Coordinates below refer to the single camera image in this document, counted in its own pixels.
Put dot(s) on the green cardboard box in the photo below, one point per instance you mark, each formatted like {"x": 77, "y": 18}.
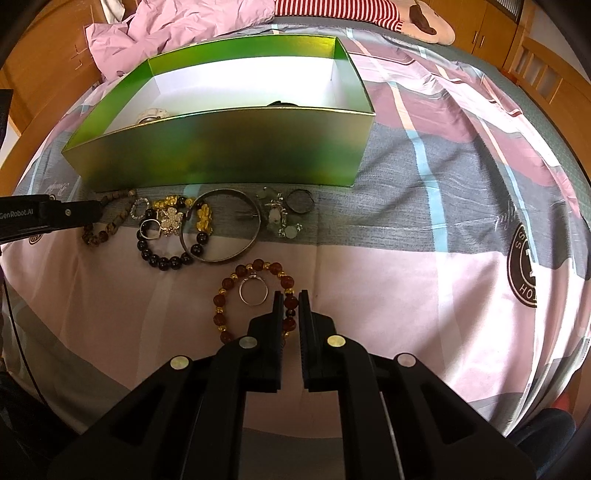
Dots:
{"x": 221, "y": 147}

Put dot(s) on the white wristwatch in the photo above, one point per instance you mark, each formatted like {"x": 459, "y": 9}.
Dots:
{"x": 150, "y": 115}

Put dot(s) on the dark metal bangle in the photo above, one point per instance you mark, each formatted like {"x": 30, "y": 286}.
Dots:
{"x": 216, "y": 261}

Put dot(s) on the wooden wall cabinets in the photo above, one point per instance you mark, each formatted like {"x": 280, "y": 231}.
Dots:
{"x": 489, "y": 27}

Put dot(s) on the wooden headboard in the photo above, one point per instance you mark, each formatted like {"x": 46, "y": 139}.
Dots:
{"x": 41, "y": 60}

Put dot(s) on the black wristwatch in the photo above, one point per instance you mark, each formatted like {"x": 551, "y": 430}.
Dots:
{"x": 282, "y": 103}

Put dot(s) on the red striped plush toy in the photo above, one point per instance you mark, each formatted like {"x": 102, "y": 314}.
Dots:
{"x": 332, "y": 9}

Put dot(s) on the wooden footboard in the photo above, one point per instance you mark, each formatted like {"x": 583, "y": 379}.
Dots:
{"x": 568, "y": 92}

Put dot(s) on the silver jade charm jewelry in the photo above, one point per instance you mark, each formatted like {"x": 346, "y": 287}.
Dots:
{"x": 275, "y": 214}

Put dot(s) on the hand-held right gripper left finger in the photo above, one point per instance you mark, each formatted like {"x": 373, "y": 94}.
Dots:
{"x": 277, "y": 350}

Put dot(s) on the dark blue cloth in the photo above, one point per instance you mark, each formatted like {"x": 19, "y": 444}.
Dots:
{"x": 549, "y": 434}

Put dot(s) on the white hanging cloth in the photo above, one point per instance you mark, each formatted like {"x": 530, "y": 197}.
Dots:
{"x": 115, "y": 7}

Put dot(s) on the pink quilt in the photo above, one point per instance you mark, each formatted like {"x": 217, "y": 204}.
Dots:
{"x": 184, "y": 23}

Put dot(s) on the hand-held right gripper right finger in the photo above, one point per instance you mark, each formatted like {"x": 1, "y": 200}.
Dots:
{"x": 305, "y": 350}

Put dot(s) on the silver butterfly brooch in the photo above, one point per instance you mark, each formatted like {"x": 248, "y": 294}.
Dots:
{"x": 170, "y": 219}

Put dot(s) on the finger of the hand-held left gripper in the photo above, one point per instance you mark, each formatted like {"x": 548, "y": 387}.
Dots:
{"x": 69, "y": 213}

